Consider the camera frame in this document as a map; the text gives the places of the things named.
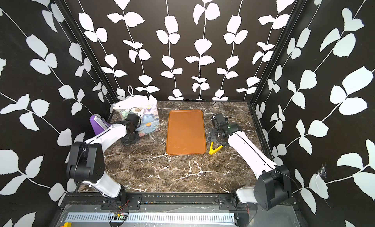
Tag brown plastic tray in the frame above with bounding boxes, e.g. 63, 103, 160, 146
166, 110, 207, 156

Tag small electronics circuit board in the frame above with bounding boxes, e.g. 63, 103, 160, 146
109, 212, 128, 223

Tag white slotted cable duct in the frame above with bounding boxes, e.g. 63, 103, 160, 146
63, 212, 237, 225

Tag purple plastic box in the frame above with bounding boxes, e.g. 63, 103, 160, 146
89, 115, 111, 136

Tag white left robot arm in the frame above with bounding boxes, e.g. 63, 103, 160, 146
66, 113, 141, 200

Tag yellow handled metal tongs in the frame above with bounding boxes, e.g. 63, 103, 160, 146
209, 142, 223, 155

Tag black front mounting rail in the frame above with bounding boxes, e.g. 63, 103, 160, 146
101, 192, 258, 211

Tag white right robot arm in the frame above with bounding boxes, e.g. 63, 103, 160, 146
213, 122, 292, 210

